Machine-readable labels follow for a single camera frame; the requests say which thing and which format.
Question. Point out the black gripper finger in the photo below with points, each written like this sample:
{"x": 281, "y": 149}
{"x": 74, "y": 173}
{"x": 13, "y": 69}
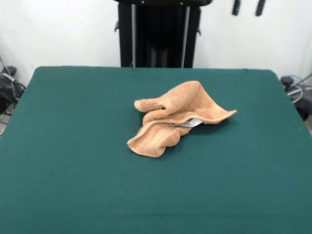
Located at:
{"x": 236, "y": 7}
{"x": 260, "y": 7}

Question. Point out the tan terry towel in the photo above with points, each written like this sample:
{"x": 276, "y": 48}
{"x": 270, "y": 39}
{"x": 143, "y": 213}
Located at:
{"x": 185, "y": 102}

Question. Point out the dark green tablecloth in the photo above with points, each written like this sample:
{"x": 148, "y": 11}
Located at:
{"x": 73, "y": 158}

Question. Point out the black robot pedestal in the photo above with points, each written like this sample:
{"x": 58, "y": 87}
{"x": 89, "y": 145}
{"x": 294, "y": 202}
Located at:
{"x": 161, "y": 36}

